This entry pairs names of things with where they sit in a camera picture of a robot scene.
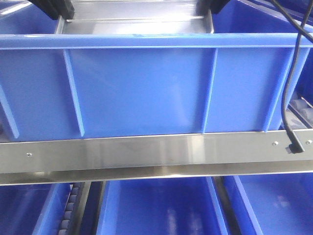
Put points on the large blue plastic box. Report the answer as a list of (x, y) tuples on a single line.
[(72, 86)]

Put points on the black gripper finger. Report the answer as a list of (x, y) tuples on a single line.
[(47, 7), (66, 9)]

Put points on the silver ribbed metal tray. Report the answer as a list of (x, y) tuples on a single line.
[(120, 17)]

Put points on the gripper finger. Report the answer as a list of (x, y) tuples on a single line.
[(203, 6), (217, 5)]

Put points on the blue bin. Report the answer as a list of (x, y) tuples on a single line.
[(32, 209), (274, 204), (169, 206)]

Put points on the lower roller track rail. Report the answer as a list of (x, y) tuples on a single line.
[(70, 216)]

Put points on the blue bin lower centre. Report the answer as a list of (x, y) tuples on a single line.
[(169, 206)]

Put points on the blue bin lower right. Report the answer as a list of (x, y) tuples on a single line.
[(274, 204)]

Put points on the blue bin lower left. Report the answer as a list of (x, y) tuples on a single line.
[(32, 209)]

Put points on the lower steel rack beam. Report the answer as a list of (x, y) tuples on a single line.
[(146, 157)]

